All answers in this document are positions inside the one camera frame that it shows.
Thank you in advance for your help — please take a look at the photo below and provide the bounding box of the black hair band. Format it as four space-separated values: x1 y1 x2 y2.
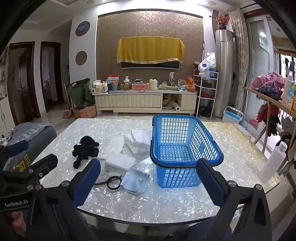
106 176 122 191

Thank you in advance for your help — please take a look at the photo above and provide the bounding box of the black plush toy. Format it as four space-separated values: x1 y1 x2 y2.
72 136 99 169

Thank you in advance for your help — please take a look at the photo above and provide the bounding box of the white sponge block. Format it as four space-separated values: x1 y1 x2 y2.
105 152 136 171

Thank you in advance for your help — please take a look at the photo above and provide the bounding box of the light blue cloth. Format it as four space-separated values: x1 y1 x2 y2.
120 168 149 195

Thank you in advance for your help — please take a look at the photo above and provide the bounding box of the blue plastic basket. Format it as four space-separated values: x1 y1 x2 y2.
150 114 224 188

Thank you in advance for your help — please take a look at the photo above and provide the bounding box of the grey cloth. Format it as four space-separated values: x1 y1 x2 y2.
94 172 121 185

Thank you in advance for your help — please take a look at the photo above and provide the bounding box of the person's left hand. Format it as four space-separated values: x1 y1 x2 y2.
1 211 26 236

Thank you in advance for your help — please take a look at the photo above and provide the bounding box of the grey chair with lace cover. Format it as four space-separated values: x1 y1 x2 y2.
1 123 57 172

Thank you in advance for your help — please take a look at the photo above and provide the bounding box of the white fluffy cloth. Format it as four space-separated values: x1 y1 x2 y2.
98 136 125 160

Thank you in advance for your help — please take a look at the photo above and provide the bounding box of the white plastic bottle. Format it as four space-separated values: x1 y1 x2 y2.
259 142 287 184

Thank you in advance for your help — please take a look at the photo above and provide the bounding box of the white blue storage box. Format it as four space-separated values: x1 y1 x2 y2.
222 106 243 124

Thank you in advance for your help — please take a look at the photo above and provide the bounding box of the cardboard box on floor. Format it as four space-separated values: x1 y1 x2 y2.
73 105 97 118

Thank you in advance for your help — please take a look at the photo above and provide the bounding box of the white folded towel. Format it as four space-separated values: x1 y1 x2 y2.
125 130 151 155

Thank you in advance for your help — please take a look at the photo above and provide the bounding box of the green bag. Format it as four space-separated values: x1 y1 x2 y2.
67 78 95 108

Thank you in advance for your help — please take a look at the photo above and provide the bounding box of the white paper roll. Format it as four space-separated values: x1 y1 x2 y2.
173 102 181 111

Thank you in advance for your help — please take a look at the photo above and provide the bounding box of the cream tv cabinet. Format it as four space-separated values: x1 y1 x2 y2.
94 90 197 115

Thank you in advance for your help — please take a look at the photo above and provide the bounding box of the tissue box on cabinet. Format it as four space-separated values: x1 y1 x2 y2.
91 80 108 94

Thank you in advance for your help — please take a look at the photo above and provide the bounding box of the white metal shelf rack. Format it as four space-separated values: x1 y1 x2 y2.
193 67 219 119

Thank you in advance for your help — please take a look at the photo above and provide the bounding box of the orange bag on cabinet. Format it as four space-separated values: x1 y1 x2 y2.
187 76 196 92

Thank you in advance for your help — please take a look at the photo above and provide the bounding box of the pink box on cabinet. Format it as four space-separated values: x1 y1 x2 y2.
132 83 149 90

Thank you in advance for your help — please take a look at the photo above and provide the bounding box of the pile of clothes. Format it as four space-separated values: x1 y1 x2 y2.
249 71 287 100

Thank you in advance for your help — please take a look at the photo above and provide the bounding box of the cream jar on cabinet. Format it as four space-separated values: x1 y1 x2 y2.
149 79 158 90

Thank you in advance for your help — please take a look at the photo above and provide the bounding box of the white plastic bag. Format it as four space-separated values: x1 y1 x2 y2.
198 52 216 72

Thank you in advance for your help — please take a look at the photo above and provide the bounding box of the silver standing air conditioner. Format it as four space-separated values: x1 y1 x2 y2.
213 29 234 118

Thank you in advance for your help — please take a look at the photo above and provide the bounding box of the yellow cloth tv cover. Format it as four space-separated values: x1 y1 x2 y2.
116 36 185 64

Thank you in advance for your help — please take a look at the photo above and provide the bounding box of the red flower vase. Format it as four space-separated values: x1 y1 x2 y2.
214 15 230 30

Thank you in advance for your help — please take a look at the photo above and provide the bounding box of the wall mounted television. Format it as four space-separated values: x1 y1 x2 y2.
120 61 180 70

